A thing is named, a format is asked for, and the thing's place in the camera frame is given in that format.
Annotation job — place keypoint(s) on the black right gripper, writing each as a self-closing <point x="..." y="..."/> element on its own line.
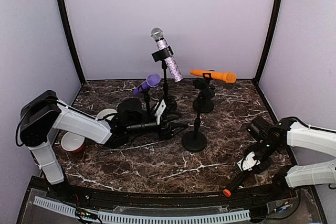
<point x="247" y="171"/>

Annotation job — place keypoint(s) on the orange toy microphone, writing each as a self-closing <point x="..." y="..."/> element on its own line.
<point x="227" y="77"/>

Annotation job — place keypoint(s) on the right black corner post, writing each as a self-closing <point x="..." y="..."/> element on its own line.
<point x="268" y="41"/>

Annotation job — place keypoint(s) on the small black stand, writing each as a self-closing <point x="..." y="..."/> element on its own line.
<point x="209" y="104"/>
<point x="195" y="141"/>

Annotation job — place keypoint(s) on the glitter microphone silver head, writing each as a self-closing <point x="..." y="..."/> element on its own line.
<point x="161" y="43"/>

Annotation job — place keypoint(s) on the black corner post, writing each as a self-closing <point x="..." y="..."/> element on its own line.
<point x="70" y="41"/>
<point x="268" y="41"/>

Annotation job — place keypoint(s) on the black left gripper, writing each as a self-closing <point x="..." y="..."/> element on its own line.
<point x="163" y="128"/>

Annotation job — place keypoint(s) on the purple toy microphone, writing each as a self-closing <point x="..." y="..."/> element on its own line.
<point x="152" y="81"/>

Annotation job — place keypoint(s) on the white cable duct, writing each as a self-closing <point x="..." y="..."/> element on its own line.
<point x="142" y="215"/>

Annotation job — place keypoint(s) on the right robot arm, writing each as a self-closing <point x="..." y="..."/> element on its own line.
<point x="292" y="132"/>

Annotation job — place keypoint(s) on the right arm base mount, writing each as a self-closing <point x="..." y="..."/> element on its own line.
<point x="279" y="186"/>

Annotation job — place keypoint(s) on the black stand ring clip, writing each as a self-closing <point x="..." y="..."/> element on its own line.
<point x="147" y="99"/>

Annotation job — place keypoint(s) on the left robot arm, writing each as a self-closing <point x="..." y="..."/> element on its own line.
<point x="47" y="112"/>

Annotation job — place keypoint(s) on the black microphone orange cap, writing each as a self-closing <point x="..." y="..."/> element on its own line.
<point x="238" y="180"/>

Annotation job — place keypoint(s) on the left black corner post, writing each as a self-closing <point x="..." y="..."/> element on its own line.
<point x="70" y="41"/>

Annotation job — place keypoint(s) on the white cup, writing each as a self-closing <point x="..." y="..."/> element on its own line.
<point x="72" y="143"/>

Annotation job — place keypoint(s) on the tall stand large clip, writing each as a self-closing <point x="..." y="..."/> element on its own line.
<point x="165" y="82"/>

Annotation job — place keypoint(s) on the black table front rail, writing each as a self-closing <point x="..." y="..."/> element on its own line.
<point x="254" y="197"/>

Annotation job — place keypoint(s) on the white bowl black rim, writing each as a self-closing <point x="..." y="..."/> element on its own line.
<point x="106" y="114"/>

